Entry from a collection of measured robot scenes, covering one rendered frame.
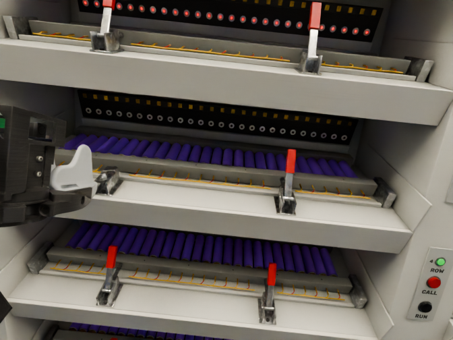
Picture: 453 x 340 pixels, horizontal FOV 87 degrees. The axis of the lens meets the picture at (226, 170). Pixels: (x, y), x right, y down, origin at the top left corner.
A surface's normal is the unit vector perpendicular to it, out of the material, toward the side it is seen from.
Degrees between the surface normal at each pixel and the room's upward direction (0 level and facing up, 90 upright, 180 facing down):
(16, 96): 90
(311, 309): 18
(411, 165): 90
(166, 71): 108
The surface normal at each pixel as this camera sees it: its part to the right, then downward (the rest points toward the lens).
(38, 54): -0.06, 0.51
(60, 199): 0.76, 0.09
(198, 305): 0.09, -0.85
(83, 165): 0.99, 0.11
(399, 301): -0.03, 0.22
